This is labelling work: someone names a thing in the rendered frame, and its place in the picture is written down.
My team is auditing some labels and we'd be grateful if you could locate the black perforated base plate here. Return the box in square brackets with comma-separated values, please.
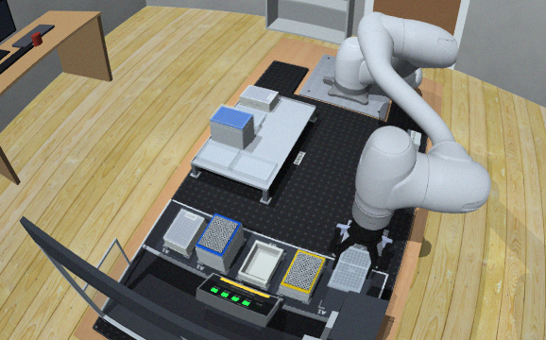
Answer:
[171, 60, 428, 300]

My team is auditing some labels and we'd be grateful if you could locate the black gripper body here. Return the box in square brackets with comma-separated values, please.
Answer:
[347, 218, 385, 247]

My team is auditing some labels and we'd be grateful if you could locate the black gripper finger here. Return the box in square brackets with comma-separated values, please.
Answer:
[366, 236, 393, 279]
[328, 221, 360, 270]

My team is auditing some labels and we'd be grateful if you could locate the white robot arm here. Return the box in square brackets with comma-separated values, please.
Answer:
[323, 11, 491, 230]

